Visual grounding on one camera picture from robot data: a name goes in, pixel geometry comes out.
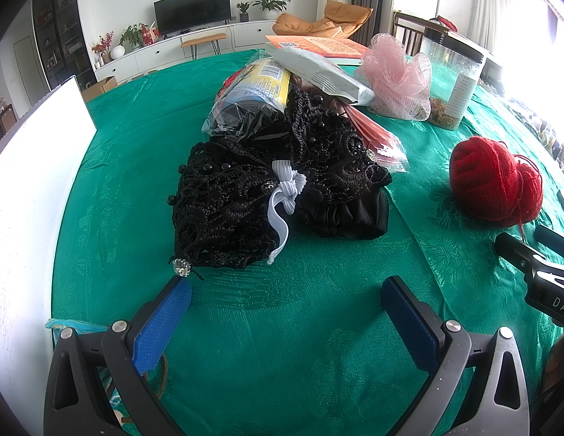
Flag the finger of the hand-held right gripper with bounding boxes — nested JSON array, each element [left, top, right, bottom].
[[534, 225, 564, 261], [495, 232, 561, 277]]

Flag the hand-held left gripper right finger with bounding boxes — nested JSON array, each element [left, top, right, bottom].
[[381, 276, 530, 436]]

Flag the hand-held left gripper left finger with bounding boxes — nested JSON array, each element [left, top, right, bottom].
[[44, 275, 192, 436]]

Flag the red yarn ball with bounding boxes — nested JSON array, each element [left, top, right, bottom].
[[449, 135, 545, 239]]

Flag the black satin cloth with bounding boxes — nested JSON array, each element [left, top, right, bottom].
[[295, 188, 391, 240]]

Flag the black beaded lace garment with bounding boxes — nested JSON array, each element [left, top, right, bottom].
[[167, 85, 394, 279]]

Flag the white elastic band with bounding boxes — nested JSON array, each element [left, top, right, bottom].
[[266, 159, 310, 265]]

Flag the pink mesh bath sponge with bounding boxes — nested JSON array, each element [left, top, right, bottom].
[[355, 33, 433, 122]]

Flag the clear bag with yellow label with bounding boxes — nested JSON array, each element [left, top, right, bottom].
[[201, 57, 295, 146]]

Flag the grey white soft packet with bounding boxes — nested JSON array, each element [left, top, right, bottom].
[[265, 44, 377, 106]]

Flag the green patterned tablecloth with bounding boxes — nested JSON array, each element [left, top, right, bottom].
[[45, 48, 564, 436]]

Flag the bundle of red envelopes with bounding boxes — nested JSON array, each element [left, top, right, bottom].
[[341, 104, 409, 173]]

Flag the clear container with black lid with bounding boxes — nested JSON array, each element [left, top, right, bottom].
[[420, 32, 487, 130]]

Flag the white foam board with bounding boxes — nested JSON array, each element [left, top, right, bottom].
[[0, 75, 98, 373]]

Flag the cardboard box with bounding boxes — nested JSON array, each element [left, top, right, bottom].
[[81, 76, 118, 103]]

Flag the dark wooden chair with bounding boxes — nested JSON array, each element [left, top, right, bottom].
[[393, 11, 429, 57]]

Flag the white window curtain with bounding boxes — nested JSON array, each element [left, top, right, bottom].
[[468, 0, 510, 51]]

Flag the white television cabinet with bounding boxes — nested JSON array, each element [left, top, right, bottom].
[[92, 20, 283, 85]]

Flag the white vase with red flowers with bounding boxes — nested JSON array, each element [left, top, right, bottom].
[[91, 32, 127, 62]]

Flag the orange book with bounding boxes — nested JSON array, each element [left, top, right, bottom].
[[265, 35, 371, 65]]

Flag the white door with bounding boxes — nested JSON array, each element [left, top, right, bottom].
[[13, 36, 40, 110]]

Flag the wooden bench with metal legs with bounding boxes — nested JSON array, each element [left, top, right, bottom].
[[181, 33, 228, 61]]

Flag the bushy potted plant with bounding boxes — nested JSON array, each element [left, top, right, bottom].
[[119, 24, 144, 51]]

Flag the orange lounge chair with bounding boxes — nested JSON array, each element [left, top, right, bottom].
[[273, 1, 374, 41]]

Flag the dark display shelf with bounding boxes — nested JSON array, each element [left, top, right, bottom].
[[31, 0, 97, 94]]

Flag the black curved television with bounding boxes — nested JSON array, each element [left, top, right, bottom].
[[153, 0, 232, 37]]

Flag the large green potted plant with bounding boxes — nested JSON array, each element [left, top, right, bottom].
[[251, 0, 292, 22]]

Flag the brown leather strap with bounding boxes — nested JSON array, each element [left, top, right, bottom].
[[104, 352, 170, 428]]

